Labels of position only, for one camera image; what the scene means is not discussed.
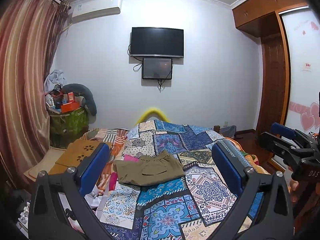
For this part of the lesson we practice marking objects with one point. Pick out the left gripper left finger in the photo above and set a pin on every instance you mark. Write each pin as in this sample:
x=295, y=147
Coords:
x=58, y=209

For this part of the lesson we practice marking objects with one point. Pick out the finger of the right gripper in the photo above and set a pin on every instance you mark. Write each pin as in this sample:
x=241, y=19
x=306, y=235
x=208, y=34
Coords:
x=283, y=131
x=273, y=144

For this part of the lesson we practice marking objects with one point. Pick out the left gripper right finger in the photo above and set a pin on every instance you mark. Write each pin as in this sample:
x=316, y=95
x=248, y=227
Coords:
x=274, y=216

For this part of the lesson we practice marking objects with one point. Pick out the olive green pants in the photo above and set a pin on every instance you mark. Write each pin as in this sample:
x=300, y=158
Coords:
x=152, y=170

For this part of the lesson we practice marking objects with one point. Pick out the person's right hand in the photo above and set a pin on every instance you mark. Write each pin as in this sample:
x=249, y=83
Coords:
x=294, y=185

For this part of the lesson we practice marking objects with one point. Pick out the orange fleece blanket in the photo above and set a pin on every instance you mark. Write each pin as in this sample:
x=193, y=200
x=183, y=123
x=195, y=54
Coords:
x=251, y=158

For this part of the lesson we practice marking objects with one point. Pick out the brown wooden door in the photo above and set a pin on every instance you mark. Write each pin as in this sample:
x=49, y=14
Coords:
x=273, y=107

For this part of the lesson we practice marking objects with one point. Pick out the grey bag on floor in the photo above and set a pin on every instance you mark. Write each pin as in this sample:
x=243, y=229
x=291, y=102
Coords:
x=229, y=131

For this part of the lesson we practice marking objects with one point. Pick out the pink garment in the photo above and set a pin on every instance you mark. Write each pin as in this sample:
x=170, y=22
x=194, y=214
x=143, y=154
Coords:
x=127, y=162

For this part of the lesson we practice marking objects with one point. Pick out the blue patchwork bed quilt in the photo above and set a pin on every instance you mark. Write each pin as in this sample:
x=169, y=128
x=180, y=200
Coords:
x=191, y=207

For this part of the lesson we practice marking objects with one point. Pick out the green storage box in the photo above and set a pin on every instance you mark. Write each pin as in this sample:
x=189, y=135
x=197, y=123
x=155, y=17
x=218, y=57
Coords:
x=66, y=128

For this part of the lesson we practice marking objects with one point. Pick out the orange box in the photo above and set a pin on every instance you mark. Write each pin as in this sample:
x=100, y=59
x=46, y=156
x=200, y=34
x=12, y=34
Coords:
x=68, y=107

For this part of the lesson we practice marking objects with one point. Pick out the wooden overhead cabinet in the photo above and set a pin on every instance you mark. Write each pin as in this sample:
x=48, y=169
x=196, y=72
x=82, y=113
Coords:
x=258, y=17

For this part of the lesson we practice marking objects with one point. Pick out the grey neck pillow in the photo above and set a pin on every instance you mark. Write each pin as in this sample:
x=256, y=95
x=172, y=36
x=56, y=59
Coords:
x=83, y=91

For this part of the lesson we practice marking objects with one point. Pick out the grey crumpled cloth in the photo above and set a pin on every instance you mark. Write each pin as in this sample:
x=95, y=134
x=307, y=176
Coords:
x=56, y=77

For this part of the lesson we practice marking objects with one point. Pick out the striped brown curtain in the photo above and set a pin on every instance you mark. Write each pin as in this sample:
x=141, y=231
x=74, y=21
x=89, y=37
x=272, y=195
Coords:
x=30, y=33

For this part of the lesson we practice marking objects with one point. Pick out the white air conditioner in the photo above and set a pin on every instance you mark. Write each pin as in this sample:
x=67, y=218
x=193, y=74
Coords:
x=94, y=9

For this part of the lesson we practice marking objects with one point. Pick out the small wall monitor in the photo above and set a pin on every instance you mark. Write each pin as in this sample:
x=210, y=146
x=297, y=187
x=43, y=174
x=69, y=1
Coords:
x=157, y=68

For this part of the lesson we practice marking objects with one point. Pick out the black wall television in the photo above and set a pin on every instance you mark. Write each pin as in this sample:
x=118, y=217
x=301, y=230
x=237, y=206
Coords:
x=163, y=42

